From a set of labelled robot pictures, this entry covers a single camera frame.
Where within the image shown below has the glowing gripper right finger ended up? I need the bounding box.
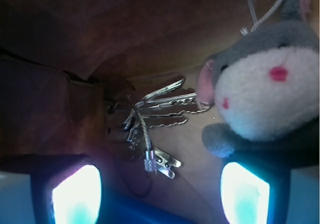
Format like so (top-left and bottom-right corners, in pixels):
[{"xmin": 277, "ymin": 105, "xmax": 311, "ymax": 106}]
[{"xmin": 220, "ymin": 161, "xmax": 320, "ymax": 224}]

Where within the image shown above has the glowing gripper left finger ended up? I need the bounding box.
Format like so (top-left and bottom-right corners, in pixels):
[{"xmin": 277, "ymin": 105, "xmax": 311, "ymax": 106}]
[{"xmin": 0, "ymin": 154, "xmax": 102, "ymax": 224}]

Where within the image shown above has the blue rectangular box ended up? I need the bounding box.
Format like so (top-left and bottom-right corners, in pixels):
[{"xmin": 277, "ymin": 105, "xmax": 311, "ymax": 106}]
[{"xmin": 98, "ymin": 191, "xmax": 198, "ymax": 224}]

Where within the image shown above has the grey plush mouse toy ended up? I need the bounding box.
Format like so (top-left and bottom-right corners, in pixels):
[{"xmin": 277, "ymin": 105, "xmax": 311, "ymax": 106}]
[{"xmin": 196, "ymin": 0, "xmax": 320, "ymax": 158}]

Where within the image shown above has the silver key bunch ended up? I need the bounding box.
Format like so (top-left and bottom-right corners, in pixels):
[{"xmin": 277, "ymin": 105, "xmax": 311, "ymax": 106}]
[{"xmin": 103, "ymin": 76, "xmax": 210, "ymax": 179}]

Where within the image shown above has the brown paper bag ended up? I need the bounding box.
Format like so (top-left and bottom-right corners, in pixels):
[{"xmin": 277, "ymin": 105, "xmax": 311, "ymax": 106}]
[{"xmin": 0, "ymin": 0, "xmax": 320, "ymax": 224}]

